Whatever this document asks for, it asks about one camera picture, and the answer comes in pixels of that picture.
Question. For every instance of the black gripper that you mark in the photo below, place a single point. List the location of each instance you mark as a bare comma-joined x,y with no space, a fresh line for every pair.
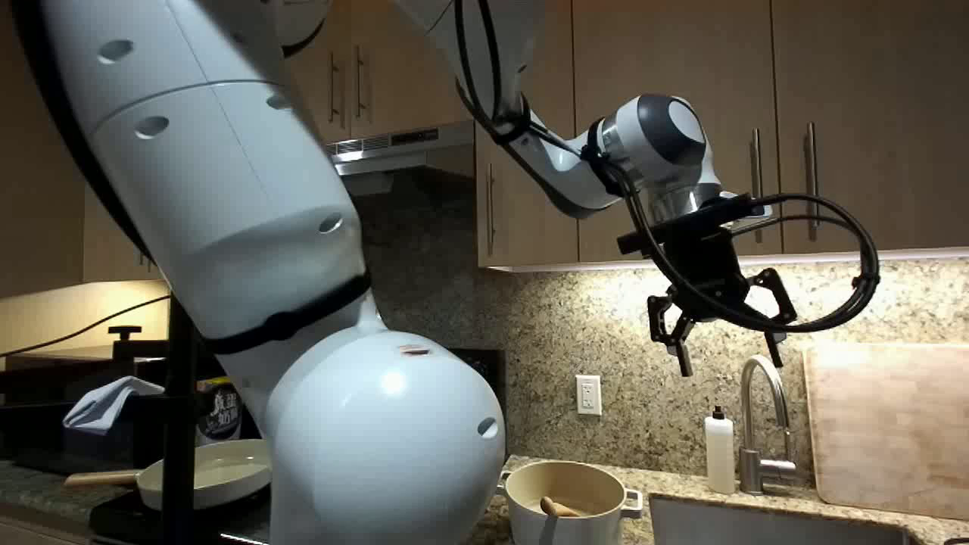
700,259

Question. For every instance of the wooden spoon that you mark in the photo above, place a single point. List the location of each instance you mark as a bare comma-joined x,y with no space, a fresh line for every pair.
557,507

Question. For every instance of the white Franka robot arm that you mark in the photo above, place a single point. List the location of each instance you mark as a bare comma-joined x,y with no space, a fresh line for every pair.
201,182

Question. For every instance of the white pot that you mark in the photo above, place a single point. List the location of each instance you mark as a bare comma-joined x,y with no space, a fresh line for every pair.
565,529

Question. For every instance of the white soap bottle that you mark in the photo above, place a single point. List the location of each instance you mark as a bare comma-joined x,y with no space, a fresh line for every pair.
719,456

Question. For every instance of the steel kitchen faucet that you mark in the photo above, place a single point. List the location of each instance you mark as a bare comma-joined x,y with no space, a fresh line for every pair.
752,470

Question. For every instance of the white kitchen sink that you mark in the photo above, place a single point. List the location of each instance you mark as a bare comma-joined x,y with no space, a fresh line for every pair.
766,521

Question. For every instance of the wooden cutting board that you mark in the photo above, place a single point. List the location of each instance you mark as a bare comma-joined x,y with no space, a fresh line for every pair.
888,434

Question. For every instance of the steel range hood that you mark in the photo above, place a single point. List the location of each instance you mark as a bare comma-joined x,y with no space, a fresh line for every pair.
405,153

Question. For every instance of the light wooden cabinet above hood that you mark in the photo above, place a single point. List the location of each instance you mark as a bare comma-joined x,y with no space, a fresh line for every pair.
405,79

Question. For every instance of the black bag with white logo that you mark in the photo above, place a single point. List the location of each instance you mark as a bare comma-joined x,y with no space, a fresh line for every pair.
218,410

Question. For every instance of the black vertical stand pole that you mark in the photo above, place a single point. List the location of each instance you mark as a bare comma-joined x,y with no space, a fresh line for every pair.
178,434

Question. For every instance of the black clamp knob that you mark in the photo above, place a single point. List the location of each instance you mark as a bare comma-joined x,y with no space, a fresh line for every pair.
124,348

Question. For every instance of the white crumpled cloth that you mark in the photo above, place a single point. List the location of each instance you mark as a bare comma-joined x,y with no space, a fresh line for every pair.
106,400

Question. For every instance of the black countertop appliance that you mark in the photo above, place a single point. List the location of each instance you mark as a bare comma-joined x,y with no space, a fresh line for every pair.
41,412

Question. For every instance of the white wall outlet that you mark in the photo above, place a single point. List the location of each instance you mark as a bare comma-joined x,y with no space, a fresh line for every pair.
589,395

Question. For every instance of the wide light wooden wall cabinet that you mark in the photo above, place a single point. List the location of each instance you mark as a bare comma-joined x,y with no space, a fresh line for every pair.
888,99

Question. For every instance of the narrow light wooden wall cabinet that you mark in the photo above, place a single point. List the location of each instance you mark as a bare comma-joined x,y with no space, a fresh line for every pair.
106,252

